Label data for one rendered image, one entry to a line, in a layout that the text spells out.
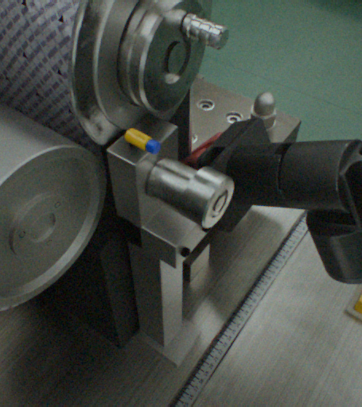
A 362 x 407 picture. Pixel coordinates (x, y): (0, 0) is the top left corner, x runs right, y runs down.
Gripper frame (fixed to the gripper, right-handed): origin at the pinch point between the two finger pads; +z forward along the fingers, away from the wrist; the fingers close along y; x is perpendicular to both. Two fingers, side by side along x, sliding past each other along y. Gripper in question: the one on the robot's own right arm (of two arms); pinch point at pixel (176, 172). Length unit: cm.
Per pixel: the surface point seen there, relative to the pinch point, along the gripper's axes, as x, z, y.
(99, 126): 12.5, -10.0, -12.0
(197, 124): -0.7, 6.0, 11.4
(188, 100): 8.2, -6.5, -0.2
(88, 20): 18.5, -13.4, -11.4
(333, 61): -73, 88, 197
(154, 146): 11.1, -14.7, -12.2
